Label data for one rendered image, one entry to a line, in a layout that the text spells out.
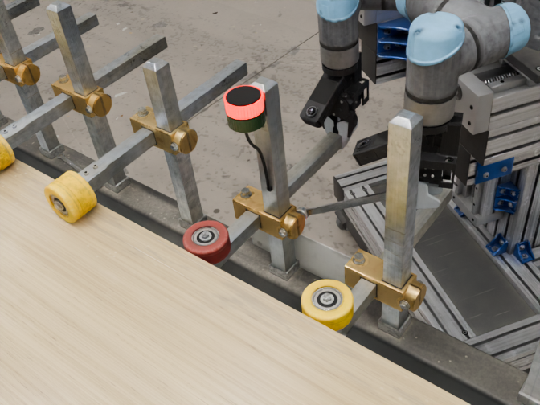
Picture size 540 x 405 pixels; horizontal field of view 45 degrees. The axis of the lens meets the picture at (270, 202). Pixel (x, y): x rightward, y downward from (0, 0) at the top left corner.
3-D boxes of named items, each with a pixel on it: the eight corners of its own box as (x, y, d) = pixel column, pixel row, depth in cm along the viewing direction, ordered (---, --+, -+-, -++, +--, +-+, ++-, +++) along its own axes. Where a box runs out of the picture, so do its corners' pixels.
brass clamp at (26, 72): (11, 63, 160) (4, 45, 156) (45, 78, 153) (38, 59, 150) (-10, 75, 156) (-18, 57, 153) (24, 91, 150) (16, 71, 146)
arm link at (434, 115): (401, 102, 95) (409, 72, 100) (399, 128, 98) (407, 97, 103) (453, 107, 93) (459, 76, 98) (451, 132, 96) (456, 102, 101)
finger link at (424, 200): (436, 229, 110) (441, 189, 104) (402, 224, 112) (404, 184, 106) (439, 217, 112) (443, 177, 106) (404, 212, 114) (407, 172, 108)
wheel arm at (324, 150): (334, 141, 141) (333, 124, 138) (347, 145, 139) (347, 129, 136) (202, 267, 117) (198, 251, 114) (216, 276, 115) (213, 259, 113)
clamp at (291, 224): (251, 203, 129) (247, 184, 126) (306, 228, 122) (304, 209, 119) (233, 220, 126) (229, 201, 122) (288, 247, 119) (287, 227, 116)
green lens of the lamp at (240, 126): (243, 106, 105) (242, 95, 103) (273, 116, 102) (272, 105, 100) (219, 125, 102) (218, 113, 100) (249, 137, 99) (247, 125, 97)
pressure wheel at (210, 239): (213, 255, 123) (202, 211, 115) (245, 272, 119) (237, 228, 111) (184, 282, 118) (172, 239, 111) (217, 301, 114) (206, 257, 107)
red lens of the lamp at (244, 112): (242, 93, 103) (240, 81, 102) (272, 104, 100) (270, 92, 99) (218, 112, 100) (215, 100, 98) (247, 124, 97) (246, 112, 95)
